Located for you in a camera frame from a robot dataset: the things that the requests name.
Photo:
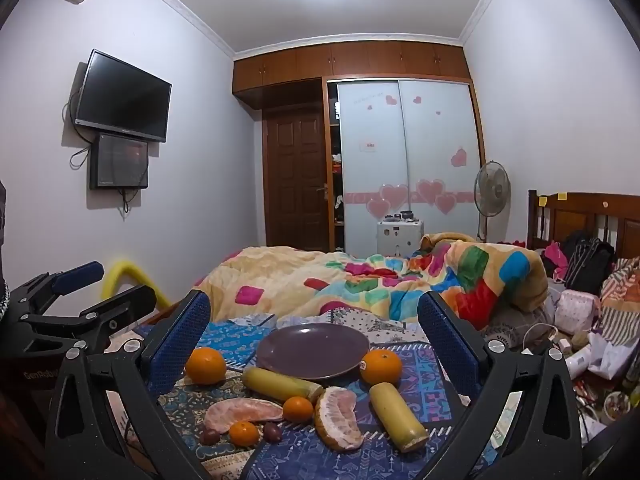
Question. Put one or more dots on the small wall-mounted monitor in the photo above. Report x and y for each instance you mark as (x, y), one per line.
(120, 161)

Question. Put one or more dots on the yellow-green sugarcane piece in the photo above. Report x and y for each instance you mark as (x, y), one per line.
(397, 415)
(282, 385)

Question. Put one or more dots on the yellow foam tube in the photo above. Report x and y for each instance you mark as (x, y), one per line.
(127, 272)

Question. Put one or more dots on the wooden bed headboard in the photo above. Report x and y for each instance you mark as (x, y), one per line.
(590, 215)

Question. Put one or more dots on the dark passion fruit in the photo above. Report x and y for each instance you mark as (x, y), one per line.
(272, 432)
(210, 436)

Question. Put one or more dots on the blue purple patterned cloth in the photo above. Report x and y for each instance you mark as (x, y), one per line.
(300, 460)

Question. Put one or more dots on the standing fan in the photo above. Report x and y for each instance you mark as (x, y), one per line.
(492, 187)

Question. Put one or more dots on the colourful patchwork blanket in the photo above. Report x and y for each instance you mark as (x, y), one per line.
(300, 270)

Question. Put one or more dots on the wall-mounted black television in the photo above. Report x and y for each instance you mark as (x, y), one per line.
(122, 95)

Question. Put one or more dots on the brown wooden door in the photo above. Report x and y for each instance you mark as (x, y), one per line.
(295, 175)

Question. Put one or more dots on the grey printed pillow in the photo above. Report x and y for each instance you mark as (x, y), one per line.
(510, 320)

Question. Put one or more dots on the teal gold floral cloth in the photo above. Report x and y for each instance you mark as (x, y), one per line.
(190, 405)

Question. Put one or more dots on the wardrobe with heart stickers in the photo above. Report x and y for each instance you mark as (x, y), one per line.
(400, 160)

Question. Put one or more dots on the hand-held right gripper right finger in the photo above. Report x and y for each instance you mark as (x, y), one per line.
(445, 340)

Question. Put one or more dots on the thick peeled pomelo segment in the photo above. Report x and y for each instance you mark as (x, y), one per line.
(337, 420)

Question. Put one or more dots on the turquoise patterned cloth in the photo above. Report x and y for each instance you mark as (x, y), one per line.
(235, 340)

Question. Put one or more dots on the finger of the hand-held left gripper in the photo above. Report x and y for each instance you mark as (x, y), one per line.
(80, 275)
(125, 302)

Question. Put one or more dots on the small tangerine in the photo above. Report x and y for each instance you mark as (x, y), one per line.
(244, 433)
(298, 409)

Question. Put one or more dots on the purple plate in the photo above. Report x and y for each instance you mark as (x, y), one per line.
(310, 350)

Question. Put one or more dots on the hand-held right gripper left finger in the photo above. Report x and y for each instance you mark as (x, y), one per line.
(177, 340)

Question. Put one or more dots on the pink bag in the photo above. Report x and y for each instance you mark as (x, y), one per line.
(555, 257)

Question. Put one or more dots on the large orange with sticker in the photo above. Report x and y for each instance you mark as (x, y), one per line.
(384, 367)

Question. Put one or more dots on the small white appliance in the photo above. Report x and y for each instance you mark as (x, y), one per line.
(400, 237)

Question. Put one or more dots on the pink white soft package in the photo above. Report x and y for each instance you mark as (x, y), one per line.
(577, 310)

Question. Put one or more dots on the black backpack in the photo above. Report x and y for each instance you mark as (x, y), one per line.
(590, 260)

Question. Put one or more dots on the striped cloth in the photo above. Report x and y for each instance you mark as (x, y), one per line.
(622, 300)

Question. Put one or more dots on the thin peeled pomelo segment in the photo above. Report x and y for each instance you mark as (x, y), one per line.
(242, 414)

